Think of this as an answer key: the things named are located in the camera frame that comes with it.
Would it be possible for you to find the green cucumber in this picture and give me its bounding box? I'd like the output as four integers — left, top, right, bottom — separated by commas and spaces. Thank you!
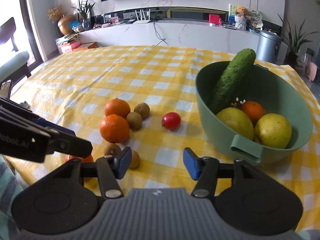
208, 48, 256, 114

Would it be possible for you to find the white wifi router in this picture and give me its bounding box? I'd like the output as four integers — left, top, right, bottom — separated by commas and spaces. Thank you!
134, 9, 151, 24

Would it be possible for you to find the white marble tv cabinet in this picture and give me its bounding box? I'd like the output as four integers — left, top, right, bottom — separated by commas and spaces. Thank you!
79, 6, 288, 55

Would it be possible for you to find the potted green plant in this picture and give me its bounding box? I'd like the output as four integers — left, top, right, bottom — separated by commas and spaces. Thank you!
278, 15, 319, 68

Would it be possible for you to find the green plastic colander bowl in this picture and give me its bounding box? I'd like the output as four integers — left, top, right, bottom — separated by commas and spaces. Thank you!
195, 61, 313, 166

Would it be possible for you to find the potted plant on cabinet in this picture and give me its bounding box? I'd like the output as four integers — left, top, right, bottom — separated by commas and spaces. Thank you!
73, 0, 95, 31

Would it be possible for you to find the large yellow-green pear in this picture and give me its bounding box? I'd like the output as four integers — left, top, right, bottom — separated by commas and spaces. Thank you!
216, 107, 254, 141

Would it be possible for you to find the yellow white checkered tablecloth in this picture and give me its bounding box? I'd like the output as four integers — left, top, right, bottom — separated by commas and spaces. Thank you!
7, 46, 319, 231

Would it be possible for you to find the orange cardboard box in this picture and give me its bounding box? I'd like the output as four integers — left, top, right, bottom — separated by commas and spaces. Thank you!
73, 42, 98, 51

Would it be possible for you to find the brown gourd vase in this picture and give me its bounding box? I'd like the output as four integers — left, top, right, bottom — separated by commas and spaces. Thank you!
57, 15, 75, 35

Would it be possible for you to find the red cherry tomato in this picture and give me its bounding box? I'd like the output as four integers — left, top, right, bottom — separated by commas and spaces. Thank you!
161, 112, 181, 130

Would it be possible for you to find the teddy bear plush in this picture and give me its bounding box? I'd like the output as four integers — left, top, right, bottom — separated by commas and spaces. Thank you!
234, 5, 251, 31

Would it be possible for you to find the silver metal trash bin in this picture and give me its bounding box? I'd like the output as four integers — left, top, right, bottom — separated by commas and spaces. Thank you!
256, 30, 281, 64

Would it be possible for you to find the red box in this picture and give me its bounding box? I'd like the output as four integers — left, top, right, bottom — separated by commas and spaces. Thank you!
209, 14, 221, 26

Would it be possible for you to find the yellow pear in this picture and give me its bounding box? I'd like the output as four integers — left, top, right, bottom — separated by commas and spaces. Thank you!
254, 113, 292, 149

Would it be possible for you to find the smartphone on stand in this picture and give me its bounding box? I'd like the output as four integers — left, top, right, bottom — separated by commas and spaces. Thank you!
0, 80, 12, 99

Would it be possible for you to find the orange tangerine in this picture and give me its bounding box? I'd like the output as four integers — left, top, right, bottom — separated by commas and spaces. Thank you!
104, 99, 131, 119
240, 101, 265, 126
99, 114, 130, 144
64, 154, 94, 183

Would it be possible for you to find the black power cable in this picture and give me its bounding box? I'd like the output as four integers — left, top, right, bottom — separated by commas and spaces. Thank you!
152, 21, 167, 47

